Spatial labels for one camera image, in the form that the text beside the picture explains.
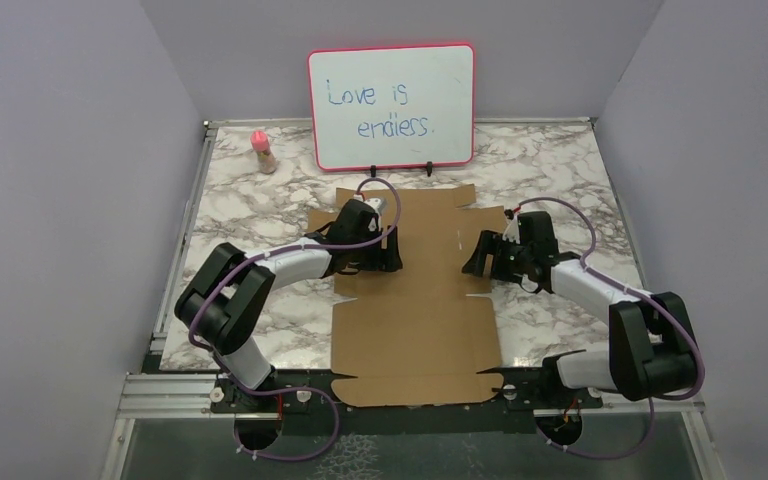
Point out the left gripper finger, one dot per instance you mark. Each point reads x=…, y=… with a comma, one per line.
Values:
x=389, y=259
x=362, y=260

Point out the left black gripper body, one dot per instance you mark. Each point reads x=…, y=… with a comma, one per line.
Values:
x=369, y=234

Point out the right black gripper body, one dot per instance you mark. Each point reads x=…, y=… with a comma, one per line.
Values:
x=511, y=260

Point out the brown cardboard box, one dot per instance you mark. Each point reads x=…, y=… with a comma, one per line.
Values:
x=426, y=334

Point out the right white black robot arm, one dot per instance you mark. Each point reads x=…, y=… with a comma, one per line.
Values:
x=651, y=349

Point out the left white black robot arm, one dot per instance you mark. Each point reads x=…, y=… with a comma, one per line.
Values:
x=223, y=302

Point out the small pink capped bottle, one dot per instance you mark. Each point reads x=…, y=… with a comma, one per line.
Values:
x=261, y=145

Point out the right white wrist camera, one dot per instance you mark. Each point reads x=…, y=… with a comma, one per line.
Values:
x=511, y=232

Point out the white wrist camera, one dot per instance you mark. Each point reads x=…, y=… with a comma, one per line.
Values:
x=511, y=232
x=371, y=213

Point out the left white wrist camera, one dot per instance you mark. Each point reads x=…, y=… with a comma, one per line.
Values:
x=371, y=213

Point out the white board with pink frame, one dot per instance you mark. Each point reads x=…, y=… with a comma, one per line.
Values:
x=392, y=107

